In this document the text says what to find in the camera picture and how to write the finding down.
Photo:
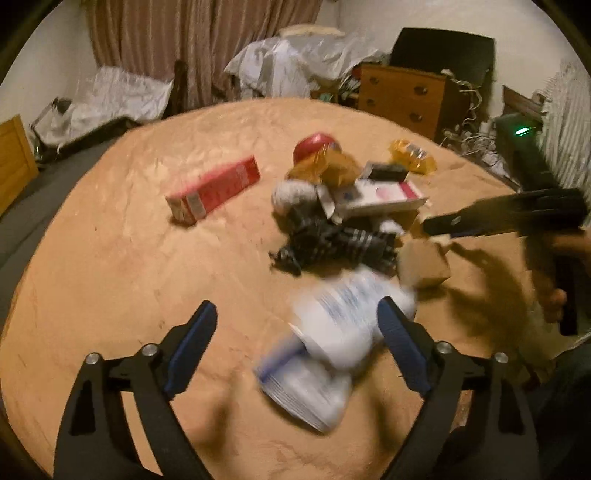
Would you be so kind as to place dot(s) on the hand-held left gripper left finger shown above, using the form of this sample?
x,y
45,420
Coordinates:
x,y
193,344

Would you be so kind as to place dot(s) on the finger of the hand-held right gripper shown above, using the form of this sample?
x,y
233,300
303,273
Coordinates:
x,y
471,219

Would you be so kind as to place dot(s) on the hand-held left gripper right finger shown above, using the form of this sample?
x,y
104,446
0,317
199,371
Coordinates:
x,y
406,353

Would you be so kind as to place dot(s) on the brown cardboard box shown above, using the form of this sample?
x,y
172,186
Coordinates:
x,y
422,265

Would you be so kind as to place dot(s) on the white and blue plastic packet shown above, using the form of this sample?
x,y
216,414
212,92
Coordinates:
x,y
332,346

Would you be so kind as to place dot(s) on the person's right hand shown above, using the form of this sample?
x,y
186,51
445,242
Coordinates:
x,y
553,297

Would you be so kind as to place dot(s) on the striped grey curtain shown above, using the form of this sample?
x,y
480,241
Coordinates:
x,y
568,124

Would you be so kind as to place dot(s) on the yellow snack packet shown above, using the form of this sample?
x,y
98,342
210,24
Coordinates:
x,y
412,156

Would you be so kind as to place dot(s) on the small black box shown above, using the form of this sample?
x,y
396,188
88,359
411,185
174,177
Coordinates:
x,y
387,171

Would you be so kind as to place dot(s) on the white and pink carton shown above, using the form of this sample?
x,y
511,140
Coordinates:
x,y
376,198

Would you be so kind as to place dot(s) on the black plaid cloth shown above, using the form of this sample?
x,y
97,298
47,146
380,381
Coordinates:
x,y
337,244

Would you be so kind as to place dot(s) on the wooden dresser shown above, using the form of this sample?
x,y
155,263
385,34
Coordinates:
x,y
399,99

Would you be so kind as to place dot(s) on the black screen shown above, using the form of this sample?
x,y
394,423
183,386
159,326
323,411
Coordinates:
x,y
438,50

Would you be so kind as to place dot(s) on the brown crumpled paper bag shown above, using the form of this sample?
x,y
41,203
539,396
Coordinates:
x,y
330,168

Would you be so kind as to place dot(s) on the red rectangular carton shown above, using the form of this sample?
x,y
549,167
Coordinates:
x,y
212,189

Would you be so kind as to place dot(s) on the red round container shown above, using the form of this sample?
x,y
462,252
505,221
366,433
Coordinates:
x,y
311,145

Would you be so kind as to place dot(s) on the grey fuzzy sock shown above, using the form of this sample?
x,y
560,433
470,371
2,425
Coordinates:
x,y
293,194

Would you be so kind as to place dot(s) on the grey bed sheet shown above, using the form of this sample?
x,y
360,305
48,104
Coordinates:
x,y
41,184

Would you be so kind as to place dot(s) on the black open suitcase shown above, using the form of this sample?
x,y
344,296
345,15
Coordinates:
x,y
87,136

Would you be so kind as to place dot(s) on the large silver cover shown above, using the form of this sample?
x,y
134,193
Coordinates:
x,y
300,60

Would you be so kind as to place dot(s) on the wooden headboard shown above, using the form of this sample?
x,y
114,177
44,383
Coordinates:
x,y
14,161

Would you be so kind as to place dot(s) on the small silver cover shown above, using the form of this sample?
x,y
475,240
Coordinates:
x,y
115,97

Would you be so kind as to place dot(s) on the brown curtain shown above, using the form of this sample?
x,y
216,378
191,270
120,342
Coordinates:
x,y
203,41

